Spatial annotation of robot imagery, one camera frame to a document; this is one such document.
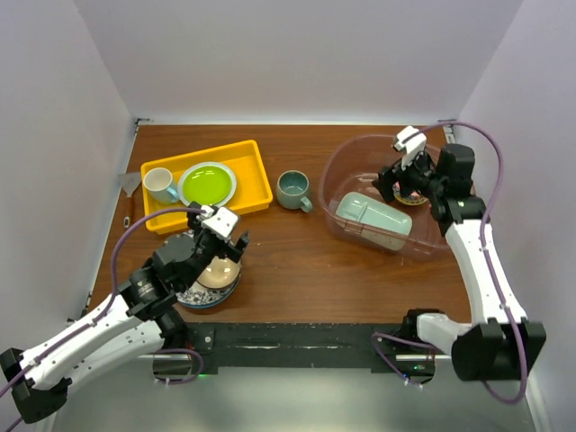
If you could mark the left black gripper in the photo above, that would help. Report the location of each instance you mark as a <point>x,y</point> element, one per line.
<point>227,249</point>

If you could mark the brown floral cream-inside bowl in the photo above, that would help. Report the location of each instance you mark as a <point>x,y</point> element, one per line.
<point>219,274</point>

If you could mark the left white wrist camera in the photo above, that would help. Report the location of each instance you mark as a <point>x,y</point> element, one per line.
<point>222,222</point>

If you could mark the light-teal divided rectangular dish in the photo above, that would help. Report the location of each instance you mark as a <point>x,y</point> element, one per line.
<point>378,220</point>

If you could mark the light-blue scalloped plate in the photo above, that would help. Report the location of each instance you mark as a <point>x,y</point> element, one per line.
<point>204,164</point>

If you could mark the yellow plastic tray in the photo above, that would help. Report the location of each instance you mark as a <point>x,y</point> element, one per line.
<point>253,192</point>

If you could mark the teal speckled ceramic mug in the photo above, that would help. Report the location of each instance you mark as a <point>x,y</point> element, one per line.
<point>293,191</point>

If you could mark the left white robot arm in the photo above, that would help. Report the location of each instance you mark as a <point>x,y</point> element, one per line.
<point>137,318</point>

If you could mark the metal scraper wooden handle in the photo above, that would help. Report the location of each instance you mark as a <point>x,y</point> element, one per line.
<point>129,183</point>

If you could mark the clear pink plastic bin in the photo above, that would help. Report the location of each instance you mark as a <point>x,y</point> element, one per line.
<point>351,168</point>

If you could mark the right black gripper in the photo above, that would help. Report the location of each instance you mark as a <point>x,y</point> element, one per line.
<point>388,176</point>

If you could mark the green plate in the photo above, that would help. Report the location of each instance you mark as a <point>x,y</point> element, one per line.
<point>206,185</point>

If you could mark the white light-blue mug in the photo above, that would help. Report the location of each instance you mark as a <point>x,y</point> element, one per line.
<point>160,183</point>

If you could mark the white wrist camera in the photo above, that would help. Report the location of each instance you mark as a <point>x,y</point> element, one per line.
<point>410,143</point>
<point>222,222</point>

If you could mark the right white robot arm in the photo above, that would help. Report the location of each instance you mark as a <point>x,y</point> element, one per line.
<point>500,343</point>

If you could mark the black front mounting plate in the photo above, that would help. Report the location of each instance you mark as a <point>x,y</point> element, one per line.
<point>285,345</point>

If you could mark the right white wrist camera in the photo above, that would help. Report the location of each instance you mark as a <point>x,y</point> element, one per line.
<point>410,143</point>

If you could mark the blue floral plate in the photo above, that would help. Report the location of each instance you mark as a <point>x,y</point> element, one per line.
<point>202,297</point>

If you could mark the red patterned black-rimmed bowl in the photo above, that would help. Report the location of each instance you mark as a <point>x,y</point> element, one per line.
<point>413,199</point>

